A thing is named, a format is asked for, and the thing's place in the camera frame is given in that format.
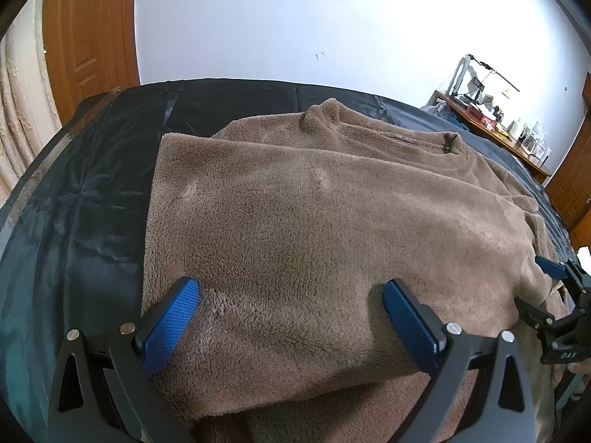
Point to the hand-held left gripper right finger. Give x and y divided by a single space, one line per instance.
411 327

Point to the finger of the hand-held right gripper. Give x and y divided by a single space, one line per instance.
551 266
561 341

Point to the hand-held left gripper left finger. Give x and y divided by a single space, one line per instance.
171 320

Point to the brown fleece sweater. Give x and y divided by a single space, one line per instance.
323 221

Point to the wooden door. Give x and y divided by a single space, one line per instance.
572 184
92 32

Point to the cluttered wooden desk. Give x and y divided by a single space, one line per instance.
503 140

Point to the glass tank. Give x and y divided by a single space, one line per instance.
466 78

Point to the beige curtain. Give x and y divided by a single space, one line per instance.
23 110

